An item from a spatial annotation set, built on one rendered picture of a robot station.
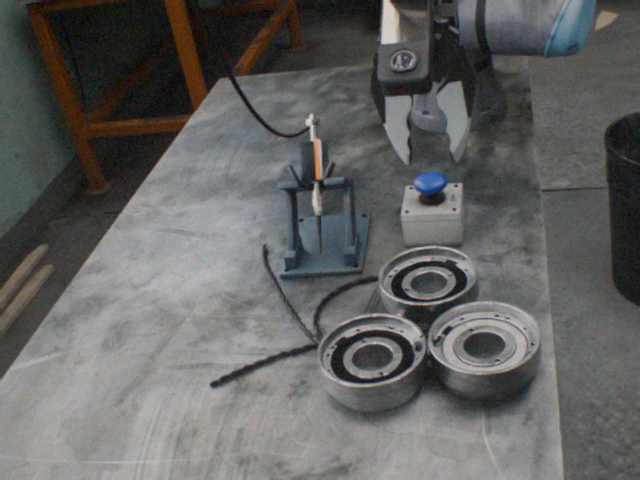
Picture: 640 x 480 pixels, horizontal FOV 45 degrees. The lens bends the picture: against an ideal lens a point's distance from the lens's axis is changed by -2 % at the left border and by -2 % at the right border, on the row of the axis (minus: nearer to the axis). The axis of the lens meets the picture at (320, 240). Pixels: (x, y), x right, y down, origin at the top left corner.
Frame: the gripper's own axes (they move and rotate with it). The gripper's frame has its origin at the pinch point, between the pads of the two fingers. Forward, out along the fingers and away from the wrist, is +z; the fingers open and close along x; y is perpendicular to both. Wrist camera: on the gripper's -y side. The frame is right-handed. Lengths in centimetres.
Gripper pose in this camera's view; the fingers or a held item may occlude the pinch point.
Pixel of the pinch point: (430, 154)
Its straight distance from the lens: 80.8
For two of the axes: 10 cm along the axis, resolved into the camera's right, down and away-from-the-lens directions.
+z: 1.7, 8.3, 5.3
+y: 1.8, -5.6, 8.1
